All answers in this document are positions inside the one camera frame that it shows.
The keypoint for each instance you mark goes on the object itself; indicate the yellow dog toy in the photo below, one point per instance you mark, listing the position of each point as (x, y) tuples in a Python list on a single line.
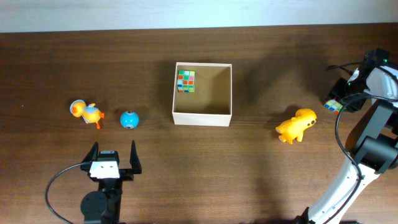
[(294, 127)]

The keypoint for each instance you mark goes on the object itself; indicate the blue ball toy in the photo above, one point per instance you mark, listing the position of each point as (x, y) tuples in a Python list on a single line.
[(129, 119)]

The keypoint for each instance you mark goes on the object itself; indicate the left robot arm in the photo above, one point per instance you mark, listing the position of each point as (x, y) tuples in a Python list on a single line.
[(103, 205)]

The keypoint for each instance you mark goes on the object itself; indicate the yellow duck toy blue cap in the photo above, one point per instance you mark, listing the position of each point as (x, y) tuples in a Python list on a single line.
[(89, 112)]

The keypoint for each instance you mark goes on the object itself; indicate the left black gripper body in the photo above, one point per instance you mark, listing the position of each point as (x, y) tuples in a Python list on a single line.
[(125, 175)]

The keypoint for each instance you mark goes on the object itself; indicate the beige open cardboard box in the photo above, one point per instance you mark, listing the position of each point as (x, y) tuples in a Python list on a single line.
[(211, 104)]

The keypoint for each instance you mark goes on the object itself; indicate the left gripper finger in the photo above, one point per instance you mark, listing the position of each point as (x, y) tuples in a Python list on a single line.
[(93, 153), (134, 159)]

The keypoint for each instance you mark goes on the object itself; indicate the rubiks cube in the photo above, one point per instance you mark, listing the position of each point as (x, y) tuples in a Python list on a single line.
[(333, 106), (186, 81)]

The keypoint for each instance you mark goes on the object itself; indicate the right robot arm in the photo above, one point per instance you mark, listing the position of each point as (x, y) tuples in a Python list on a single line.
[(368, 153)]

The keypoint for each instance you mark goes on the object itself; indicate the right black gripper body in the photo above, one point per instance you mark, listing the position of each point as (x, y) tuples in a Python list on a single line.
[(337, 91)]

